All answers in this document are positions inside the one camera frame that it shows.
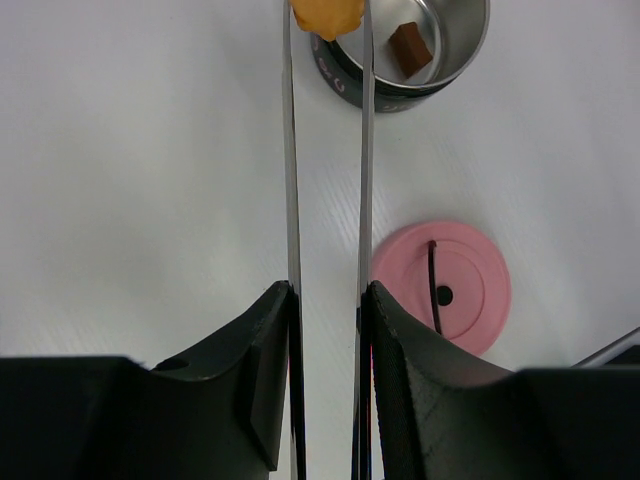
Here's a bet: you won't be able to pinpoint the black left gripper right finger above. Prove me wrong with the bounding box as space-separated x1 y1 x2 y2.
368 282 639 479

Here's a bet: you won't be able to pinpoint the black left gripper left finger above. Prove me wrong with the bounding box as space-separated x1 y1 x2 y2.
1 281 291 479

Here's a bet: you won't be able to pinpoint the metal tweezers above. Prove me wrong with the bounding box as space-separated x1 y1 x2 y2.
282 1 375 479

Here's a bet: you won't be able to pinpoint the brown cube food piece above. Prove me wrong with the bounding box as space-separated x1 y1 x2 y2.
389 22 433 79

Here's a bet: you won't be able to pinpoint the yellow-orange food piece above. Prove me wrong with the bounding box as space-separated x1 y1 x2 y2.
289 0 365 41

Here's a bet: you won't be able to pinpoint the steel lunch box bowl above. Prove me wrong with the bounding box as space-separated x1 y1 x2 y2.
310 0 490 113

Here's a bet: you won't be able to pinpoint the pink lid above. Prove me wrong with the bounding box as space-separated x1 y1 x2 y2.
372 221 512 356

